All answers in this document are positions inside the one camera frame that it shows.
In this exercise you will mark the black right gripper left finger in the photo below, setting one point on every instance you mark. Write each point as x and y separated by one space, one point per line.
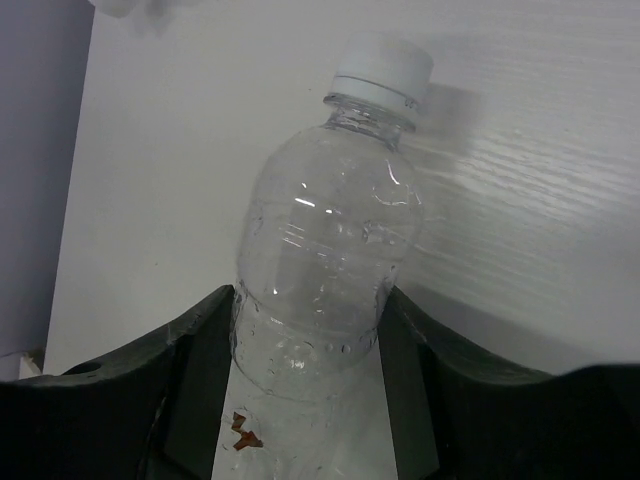
150 409

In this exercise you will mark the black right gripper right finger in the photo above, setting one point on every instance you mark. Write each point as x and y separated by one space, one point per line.
458 411

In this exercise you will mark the clear unlabelled bottle white cap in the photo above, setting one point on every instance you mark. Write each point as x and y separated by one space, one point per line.
332 216

